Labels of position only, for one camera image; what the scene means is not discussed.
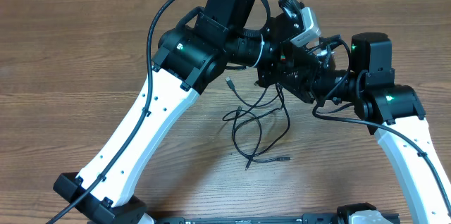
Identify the thin black usb cable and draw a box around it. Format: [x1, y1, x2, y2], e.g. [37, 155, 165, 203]
[221, 82, 292, 171]

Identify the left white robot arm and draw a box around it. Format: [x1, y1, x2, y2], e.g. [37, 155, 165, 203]
[54, 0, 321, 223]

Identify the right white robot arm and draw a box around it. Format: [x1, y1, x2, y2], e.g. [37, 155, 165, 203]
[279, 32, 450, 223]

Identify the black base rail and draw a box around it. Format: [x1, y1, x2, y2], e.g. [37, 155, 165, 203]
[154, 202, 401, 224]

